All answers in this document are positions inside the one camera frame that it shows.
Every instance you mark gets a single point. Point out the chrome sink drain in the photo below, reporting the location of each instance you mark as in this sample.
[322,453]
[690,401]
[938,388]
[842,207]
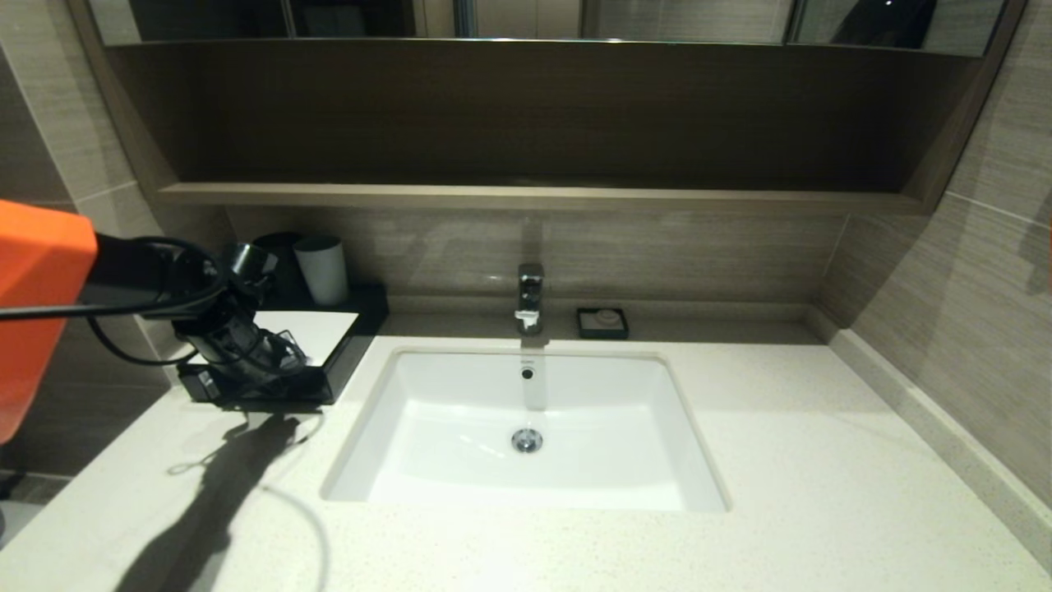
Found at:
[527,441]

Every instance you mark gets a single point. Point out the chrome faucet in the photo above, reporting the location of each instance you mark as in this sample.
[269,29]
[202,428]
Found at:
[530,296]

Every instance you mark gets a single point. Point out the white sink basin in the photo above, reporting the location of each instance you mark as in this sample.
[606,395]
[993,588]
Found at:
[608,444]

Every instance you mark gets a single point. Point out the black soap dish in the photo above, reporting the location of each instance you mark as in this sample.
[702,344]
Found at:
[585,329]

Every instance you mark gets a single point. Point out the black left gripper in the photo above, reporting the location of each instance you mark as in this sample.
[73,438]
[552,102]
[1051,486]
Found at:
[242,349]

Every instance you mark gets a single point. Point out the round white soap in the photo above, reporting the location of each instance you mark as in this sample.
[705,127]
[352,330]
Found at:
[606,317]

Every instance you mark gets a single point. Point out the wall mirror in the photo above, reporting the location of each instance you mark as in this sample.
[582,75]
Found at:
[674,18]

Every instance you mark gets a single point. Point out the brown wooden shelf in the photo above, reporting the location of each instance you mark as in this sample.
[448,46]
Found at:
[534,198]

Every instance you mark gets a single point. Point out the black amenity drawer box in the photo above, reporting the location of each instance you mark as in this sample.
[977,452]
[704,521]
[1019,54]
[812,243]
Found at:
[366,316]

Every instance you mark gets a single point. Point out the grey plastic cup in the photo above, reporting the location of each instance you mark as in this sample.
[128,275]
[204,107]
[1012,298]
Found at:
[323,271]

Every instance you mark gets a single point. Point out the black cup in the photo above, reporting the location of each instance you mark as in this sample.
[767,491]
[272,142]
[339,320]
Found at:
[283,247]

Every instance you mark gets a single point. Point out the black and orange left arm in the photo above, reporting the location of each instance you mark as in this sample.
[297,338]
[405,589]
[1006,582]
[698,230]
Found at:
[123,275]

